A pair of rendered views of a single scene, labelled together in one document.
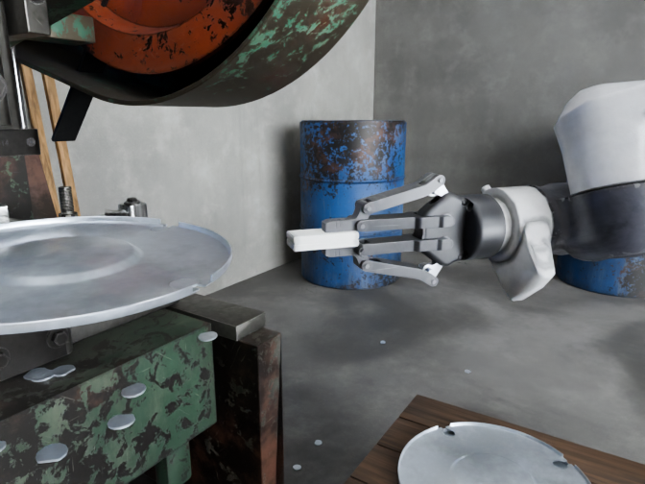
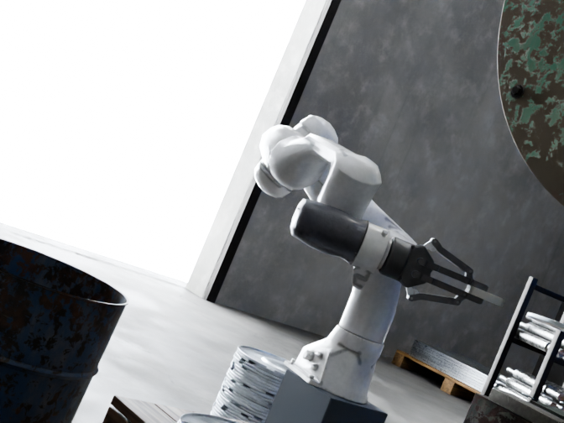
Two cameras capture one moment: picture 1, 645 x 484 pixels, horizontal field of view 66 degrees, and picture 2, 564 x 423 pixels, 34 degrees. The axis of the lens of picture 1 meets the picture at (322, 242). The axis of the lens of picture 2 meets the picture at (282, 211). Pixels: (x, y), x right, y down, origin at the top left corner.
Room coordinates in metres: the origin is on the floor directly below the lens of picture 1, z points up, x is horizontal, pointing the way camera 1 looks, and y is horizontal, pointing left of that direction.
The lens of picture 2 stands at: (2.28, 0.11, 0.78)
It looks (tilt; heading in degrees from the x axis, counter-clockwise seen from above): 0 degrees down; 197
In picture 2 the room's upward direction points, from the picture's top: 23 degrees clockwise
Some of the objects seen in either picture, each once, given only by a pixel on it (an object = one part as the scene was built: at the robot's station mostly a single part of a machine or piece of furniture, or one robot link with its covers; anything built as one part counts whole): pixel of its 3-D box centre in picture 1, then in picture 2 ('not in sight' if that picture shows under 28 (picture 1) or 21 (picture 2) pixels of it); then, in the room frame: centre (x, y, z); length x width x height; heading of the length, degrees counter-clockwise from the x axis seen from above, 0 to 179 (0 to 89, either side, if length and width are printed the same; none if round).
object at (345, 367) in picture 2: not in sight; (338, 356); (0.14, -0.28, 0.52); 0.22 x 0.19 x 0.14; 52
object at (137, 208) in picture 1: (134, 233); not in sight; (0.64, 0.25, 0.75); 0.03 x 0.03 x 0.10; 57
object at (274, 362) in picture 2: not in sight; (280, 366); (-0.50, -0.55, 0.34); 0.29 x 0.29 x 0.01
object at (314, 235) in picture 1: (322, 234); (485, 294); (0.50, 0.00, 0.79); 0.07 x 0.03 x 0.01; 108
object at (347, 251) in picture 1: (346, 256); (467, 300); (0.51, -0.02, 0.76); 0.05 x 0.01 x 0.03; 108
